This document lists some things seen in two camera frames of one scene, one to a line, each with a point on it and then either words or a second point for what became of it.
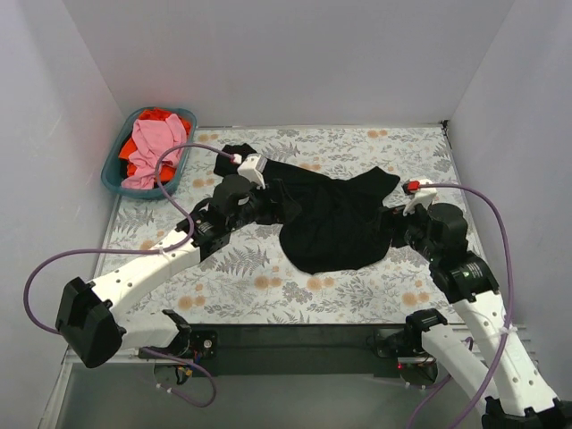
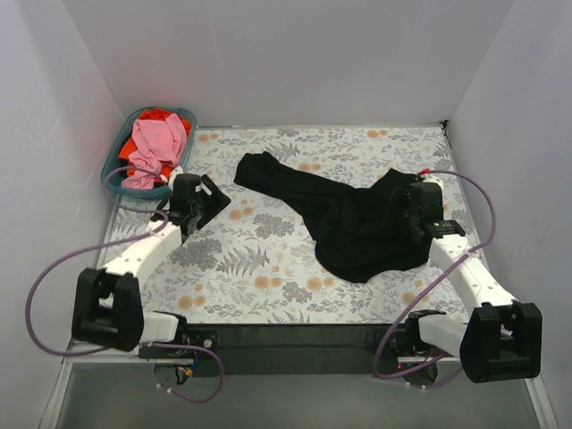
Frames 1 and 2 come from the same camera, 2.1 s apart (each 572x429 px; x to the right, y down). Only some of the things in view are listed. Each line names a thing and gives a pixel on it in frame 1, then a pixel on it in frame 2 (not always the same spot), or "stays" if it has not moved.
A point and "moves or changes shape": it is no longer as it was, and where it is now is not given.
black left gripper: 277,197 → 204,206
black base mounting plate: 290,350 stays
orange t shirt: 166,173 stays
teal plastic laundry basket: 108,171 stays
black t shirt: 330,223 moves or changes shape
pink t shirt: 152,138 stays
